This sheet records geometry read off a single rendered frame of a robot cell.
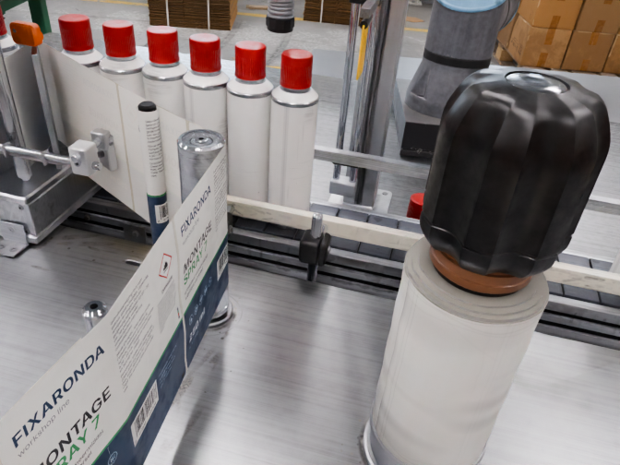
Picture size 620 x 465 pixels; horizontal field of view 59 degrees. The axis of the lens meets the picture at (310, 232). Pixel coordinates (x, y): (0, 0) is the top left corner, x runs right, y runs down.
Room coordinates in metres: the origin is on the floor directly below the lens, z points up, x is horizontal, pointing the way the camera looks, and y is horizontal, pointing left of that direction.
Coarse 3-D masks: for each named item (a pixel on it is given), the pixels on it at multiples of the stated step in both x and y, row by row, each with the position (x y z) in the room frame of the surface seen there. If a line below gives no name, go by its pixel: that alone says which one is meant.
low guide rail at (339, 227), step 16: (240, 208) 0.54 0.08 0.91; (256, 208) 0.53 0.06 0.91; (272, 208) 0.53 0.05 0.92; (288, 208) 0.54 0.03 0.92; (288, 224) 0.53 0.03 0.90; (304, 224) 0.52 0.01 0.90; (336, 224) 0.51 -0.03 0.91; (352, 224) 0.51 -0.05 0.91; (368, 224) 0.52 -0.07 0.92; (368, 240) 0.51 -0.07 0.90; (384, 240) 0.50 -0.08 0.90; (400, 240) 0.50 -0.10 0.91; (416, 240) 0.50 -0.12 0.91; (544, 272) 0.47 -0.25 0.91; (560, 272) 0.46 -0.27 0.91; (576, 272) 0.46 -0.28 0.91; (592, 272) 0.46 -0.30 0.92; (608, 272) 0.46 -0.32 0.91; (592, 288) 0.46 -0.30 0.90; (608, 288) 0.45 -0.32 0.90
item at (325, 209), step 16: (320, 208) 0.60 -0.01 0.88; (336, 208) 0.60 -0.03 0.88; (240, 224) 0.54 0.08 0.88; (256, 224) 0.55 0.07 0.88; (384, 224) 0.57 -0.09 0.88; (400, 224) 0.57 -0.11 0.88; (416, 224) 0.58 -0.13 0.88; (336, 240) 0.53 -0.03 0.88; (352, 240) 0.53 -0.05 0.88; (384, 256) 0.50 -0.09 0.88; (400, 256) 0.51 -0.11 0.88; (560, 256) 0.53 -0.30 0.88; (576, 256) 0.54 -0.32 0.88; (560, 288) 0.47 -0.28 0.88; (576, 288) 0.48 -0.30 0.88; (608, 304) 0.45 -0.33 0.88
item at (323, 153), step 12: (324, 156) 0.60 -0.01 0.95; (336, 156) 0.59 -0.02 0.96; (348, 156) 0.59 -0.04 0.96; (360, 156) 0.59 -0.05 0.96; (372, 156) 0.59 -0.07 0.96; (372, 168) 0.58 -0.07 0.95; (384, 168) 0.58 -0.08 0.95; (396, 168) 0.58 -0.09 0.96; (408, 168) 0.57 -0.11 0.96; (420, 168) 0.57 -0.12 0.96; (588, 204) 0.53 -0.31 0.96; (600, 204) 0.53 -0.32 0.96; (612, 204) 0.53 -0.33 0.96
